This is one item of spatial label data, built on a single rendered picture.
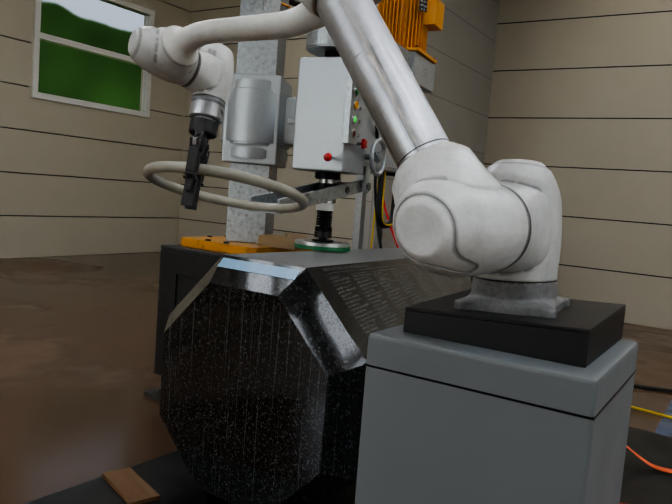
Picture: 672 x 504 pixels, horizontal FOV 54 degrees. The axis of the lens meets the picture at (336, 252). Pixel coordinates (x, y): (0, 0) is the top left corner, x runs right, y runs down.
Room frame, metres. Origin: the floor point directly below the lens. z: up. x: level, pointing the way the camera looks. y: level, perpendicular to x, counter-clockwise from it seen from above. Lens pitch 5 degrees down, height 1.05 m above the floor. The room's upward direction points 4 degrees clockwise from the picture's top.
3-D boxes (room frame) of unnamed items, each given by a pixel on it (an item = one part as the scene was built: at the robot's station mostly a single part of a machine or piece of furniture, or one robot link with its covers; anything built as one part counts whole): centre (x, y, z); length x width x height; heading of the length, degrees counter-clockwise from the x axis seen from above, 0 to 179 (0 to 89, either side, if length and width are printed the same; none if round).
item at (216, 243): (3.19, 0.42, 0.76); 0.49 x 0.49 x 0.05; 54
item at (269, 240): (3.00, 0.25, 0.81); 0.20 x 0.10 x 0.05; 62
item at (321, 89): (2.63, 0.02, 1.32); 0.36 x 0.22 x 0.45; 155
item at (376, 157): (2.61, -0.10, 1.20); 0.15 x 0.10 x 0.15; 155
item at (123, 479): (2.11, 0.62, 0.02); 0.25 x 0.10 x 0.01; 39
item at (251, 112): (3.18, 0.23, 1.36); 0.74 x 0.34 x 0.25; 87
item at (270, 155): (3.19, 0.42, 1.35); 0.35 x 0.35 x 0.41
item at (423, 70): (2.87, -0.09, 1.62); 0.96 x 0.25 x 0.17; 155
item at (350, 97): (2.45, -0.02, 1.37); 0.08 x 0.03 x 0.28; 155
